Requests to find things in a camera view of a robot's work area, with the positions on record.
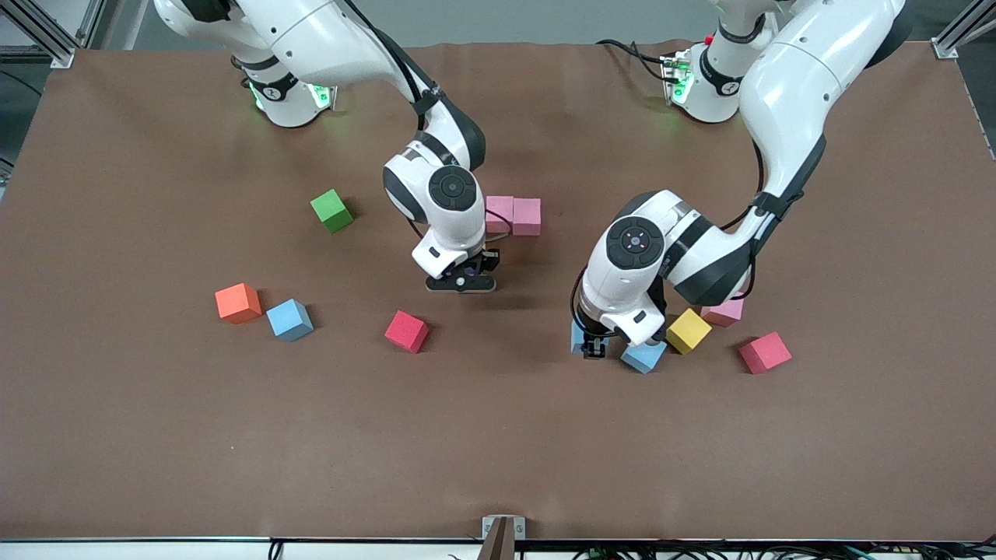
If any yellow foam cube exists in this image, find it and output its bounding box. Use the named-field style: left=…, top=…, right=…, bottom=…
left=662, top=308, right=713, bottom=355

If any red foam cube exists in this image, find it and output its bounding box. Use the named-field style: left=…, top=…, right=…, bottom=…
left=738, top=331, right=793, bottom=376
left=384, top=310, right=430, bottom=355

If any brown table mat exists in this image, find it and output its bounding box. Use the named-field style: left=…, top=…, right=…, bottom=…
left=0, top=39, right=996, bottom=543

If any green foam cube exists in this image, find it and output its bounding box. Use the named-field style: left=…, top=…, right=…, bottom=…
left=310, top=189, right=354, bottom=233

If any orange foam cube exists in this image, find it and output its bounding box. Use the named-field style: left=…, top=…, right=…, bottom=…
left=215, top=283, right=263, bottom=324

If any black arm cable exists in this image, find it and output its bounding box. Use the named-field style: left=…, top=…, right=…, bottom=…
left=571, top=132, right=773, bottom=324

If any grey metal camera bracket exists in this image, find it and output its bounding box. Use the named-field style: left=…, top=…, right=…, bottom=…
left=481, top=515, right=527, bottom=560

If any thin black base cable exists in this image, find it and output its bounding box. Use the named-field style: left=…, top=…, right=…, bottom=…
left=595, top=39, right=672, bottom=83

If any aluminium frame profile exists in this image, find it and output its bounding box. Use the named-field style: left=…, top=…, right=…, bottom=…
left=932, top=0, right=996, bottom=60
left=0, top=0, right=106, bottom=69

